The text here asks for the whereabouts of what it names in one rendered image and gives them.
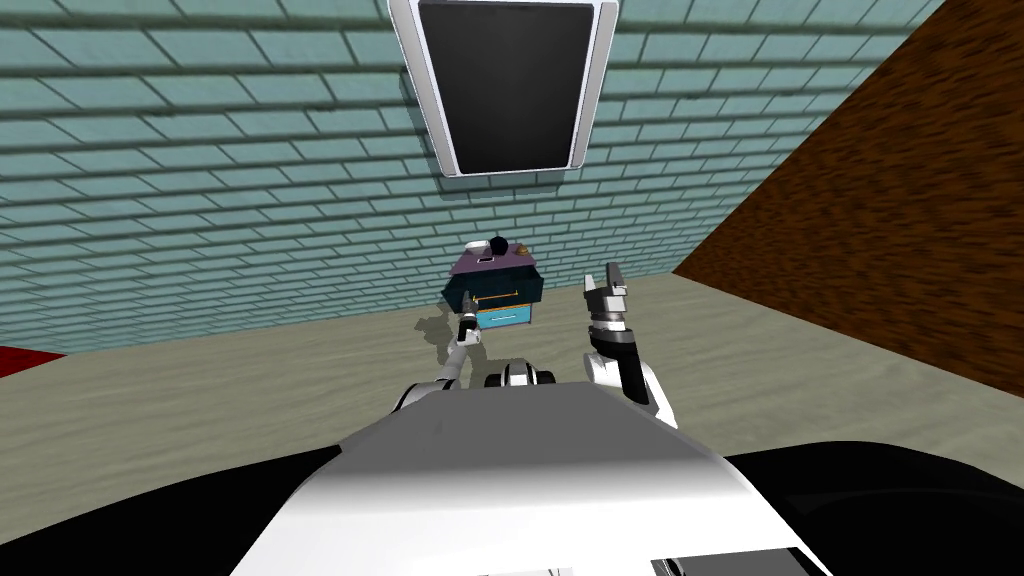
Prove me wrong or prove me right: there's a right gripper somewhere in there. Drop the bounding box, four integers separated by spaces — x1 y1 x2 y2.
583 261 631 321

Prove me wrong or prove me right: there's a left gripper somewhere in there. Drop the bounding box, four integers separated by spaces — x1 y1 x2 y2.
455 294 483 347

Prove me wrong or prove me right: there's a light blue drawer front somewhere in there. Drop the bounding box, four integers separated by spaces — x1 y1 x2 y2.
475 304 534 332

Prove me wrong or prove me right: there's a dark teal drawer front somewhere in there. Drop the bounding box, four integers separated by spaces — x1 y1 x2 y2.
459 275 537 316

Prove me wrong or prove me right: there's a purple topped teal cabinet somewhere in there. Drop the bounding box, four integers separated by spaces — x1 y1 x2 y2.
440 235 546 332

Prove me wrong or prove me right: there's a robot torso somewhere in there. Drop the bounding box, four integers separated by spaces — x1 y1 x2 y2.
230 359 835 576

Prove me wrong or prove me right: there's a white framed black wall panel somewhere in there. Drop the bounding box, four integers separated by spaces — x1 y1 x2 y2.
387 0 621 180

